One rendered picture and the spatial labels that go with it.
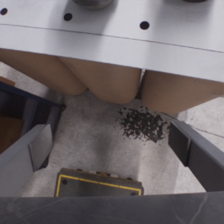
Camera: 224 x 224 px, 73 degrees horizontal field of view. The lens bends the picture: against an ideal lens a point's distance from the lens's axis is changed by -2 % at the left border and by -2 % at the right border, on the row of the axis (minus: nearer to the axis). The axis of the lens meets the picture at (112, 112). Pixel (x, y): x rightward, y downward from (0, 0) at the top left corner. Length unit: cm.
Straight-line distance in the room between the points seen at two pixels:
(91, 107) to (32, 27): 139
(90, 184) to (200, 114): 119
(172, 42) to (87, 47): 12
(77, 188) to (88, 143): 46
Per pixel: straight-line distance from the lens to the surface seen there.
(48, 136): 16
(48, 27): 28
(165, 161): 162
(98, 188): 134
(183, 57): 24
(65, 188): 142
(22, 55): 83
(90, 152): 163
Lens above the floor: 156
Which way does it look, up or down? 80 degrees down
